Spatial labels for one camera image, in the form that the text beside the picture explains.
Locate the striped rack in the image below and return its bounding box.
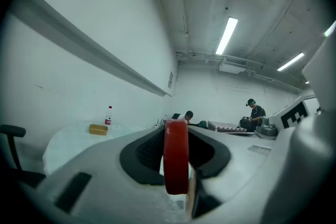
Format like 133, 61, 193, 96
207, 120, 248, 133

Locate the clear bottle with red label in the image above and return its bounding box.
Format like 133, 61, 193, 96
104, 105, 113, 126

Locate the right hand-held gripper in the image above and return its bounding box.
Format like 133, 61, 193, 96
256, 94, 320, 139

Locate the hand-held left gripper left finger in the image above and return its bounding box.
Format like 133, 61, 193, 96
36, 125, 185, 223

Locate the black office chair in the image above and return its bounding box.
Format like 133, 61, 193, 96
0, 124, 47, 188

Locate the tan rectangular container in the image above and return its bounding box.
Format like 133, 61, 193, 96
88, 123, 109, 136

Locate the long ceiling light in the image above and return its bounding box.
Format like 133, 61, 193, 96
277, 52, 306, 72
215, 17, 239, 56
323, 20, 336, 38

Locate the black box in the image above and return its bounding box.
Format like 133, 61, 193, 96
239, 116, 253, 130

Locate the grey wall rail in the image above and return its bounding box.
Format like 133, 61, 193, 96
10, 0, 173, 98

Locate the red piece of meat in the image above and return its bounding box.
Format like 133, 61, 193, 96
163, 119, 190, 196

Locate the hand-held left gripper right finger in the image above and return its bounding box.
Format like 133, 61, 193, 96
187, 112, 335, 221

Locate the white ceiling pipe run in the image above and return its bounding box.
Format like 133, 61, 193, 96
175, 50, 304, 93

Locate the round white table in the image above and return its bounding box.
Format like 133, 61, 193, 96
43, 120, 148, 176

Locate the white ceiling air conditioner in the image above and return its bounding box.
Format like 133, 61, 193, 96
218, 57, 247, 74

